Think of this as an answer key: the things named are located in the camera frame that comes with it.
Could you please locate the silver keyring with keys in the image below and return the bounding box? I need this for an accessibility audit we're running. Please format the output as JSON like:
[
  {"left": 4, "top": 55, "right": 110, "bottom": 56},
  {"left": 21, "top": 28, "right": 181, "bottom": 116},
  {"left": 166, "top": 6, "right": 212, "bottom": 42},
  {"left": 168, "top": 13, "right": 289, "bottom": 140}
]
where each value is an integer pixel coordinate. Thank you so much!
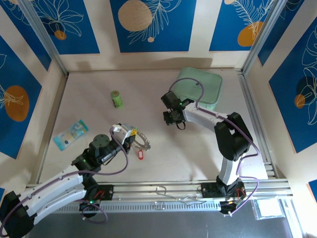
[{"left": 135, "top": 132, "right": 152, "bottom": 151}]

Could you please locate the blue wet wipes packet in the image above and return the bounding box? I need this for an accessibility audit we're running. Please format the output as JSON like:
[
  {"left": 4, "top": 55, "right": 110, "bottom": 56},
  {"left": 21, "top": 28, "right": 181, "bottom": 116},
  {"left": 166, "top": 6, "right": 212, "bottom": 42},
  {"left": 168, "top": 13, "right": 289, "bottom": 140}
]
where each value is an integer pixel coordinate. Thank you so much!
[{"left": 53, "top": 119, "right": 89, "bottom": 151}]

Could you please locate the green can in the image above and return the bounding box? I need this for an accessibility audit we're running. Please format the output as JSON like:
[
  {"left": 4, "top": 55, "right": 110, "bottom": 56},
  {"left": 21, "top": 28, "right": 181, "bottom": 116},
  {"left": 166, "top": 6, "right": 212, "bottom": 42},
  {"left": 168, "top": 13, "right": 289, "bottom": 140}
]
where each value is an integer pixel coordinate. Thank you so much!
[{"left": 110, "top": 90, "right": 124, "bottom": 109}]

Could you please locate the mint green square box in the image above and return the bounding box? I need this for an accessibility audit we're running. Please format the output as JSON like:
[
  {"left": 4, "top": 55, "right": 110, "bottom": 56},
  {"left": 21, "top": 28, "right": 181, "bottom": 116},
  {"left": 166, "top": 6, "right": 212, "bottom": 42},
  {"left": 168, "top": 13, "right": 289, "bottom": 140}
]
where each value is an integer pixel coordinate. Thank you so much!
[{"left": 176, "top": 67, "right": 223, "bottom": 114}]

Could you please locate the clear plastic bag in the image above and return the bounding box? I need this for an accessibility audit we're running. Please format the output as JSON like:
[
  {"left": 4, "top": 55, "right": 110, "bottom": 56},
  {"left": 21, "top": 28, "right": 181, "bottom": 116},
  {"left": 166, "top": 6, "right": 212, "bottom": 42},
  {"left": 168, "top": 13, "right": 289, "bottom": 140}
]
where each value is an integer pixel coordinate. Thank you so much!
[{"left": 251, "top": 199, "right": 284, "bottom": 220}]

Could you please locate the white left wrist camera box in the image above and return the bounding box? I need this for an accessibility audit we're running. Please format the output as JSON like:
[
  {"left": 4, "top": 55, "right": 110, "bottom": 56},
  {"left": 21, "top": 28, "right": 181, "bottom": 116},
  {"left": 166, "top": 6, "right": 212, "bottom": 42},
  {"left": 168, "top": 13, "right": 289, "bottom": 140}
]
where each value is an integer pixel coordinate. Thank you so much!
[{"left": 110, "top": 123, "right": 136, "bottom": 144}]

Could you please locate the aluminium table side rail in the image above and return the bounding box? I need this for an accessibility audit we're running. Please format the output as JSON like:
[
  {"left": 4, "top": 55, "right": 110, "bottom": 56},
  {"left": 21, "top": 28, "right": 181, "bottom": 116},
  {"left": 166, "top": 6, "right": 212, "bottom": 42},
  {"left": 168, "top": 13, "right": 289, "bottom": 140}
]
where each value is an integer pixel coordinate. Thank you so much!
[
  {"left": 26, "top": 74, "right": 69, "bottom": 185},
  {"left": 239, "top": 70, "right": 290, "bottom": 179}
]

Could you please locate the bent silver wire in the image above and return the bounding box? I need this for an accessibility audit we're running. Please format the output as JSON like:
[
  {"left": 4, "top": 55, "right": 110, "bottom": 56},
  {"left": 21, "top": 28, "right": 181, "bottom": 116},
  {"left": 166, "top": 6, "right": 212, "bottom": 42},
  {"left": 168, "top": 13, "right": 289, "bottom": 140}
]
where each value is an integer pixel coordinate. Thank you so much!
[{"left": 155, "top": 185, "right": 208, "bottom": 209}]

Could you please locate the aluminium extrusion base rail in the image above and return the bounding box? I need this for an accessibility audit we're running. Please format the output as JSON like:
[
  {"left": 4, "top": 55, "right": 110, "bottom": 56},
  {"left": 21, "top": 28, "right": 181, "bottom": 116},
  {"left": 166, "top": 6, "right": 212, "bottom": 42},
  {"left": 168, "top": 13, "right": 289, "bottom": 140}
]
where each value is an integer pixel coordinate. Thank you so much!
[{"left": 26, "top": 179, "right": 290, "bottom": 201}]

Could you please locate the blue floral wall panel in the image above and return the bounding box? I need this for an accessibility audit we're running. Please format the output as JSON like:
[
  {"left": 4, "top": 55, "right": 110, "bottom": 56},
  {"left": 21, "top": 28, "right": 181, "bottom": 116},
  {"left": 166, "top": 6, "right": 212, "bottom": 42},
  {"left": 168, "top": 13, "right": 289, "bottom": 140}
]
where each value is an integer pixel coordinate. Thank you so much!
[
  {"left": 109, "top": 0, "right": 198, "bottom": 53},
  {"left": 268, "top": 16, "right": 317, "bottom": 154},
  {"left": 0, "top": 34, "right": 43, "bottom": 159},
  {"left": 31, "top": 0, "right": 101, "bottom": 55},
  {"left": 209, "top": 0, "right": 282, "bottom": 52}
]

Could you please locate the slotted grey cable duct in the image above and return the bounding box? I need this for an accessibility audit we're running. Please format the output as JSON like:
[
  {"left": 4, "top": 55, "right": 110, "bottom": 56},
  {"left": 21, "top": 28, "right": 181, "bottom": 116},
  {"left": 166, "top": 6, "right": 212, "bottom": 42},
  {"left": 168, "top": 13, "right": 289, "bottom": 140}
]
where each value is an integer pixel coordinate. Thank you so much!
[{"left": 55, "top": 200, "right": 221, "bottom": 214}]

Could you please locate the aluminium frame post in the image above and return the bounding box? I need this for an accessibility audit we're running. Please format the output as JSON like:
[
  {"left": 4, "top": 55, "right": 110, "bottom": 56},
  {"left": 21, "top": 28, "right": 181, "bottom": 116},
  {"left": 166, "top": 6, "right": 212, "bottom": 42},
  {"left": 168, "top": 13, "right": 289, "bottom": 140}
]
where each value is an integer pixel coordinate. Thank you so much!
[
  {"left": 18, "top": 0, "right": 69, "bottom": 76},
  {"left": 241, "top": 0, "right": 305, "bottom": 76}
]

